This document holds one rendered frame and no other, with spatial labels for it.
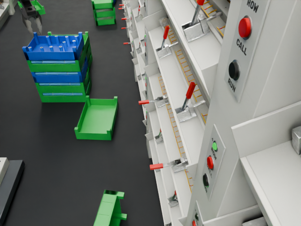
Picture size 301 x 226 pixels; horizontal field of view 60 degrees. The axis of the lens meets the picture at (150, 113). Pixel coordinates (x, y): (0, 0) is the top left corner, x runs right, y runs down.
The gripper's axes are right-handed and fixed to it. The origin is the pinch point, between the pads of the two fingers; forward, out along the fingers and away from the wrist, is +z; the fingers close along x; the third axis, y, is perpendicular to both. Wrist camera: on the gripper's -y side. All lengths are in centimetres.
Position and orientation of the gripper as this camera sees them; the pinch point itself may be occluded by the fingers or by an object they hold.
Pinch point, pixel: (36, 33)
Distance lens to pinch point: 165.9
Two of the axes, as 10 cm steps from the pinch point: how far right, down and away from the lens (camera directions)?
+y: -4.8, -3.9, 7.9
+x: -8.7, 3.4, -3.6
